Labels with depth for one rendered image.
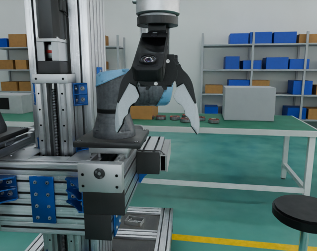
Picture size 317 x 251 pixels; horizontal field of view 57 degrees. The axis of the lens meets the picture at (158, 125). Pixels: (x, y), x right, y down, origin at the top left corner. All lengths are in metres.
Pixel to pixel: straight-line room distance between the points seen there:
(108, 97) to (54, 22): 0.35
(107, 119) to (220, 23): 5.99
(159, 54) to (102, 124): 0.58
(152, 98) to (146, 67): 0.57
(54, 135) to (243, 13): 6.07
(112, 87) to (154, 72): 0.57
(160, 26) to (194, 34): 6.31
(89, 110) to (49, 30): 0.33
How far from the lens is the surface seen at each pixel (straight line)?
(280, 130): 2.75
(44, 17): 1.17
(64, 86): 1.14
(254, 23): 6.91
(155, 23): 0.50
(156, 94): 0.97
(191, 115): 0.50
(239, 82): 6.26
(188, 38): 6.82
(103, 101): 0.98
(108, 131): 0.98
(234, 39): 6.27
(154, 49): 0.46
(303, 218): 1.63
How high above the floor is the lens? 1.26
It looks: 11 degrees down
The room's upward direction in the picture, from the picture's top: straight up
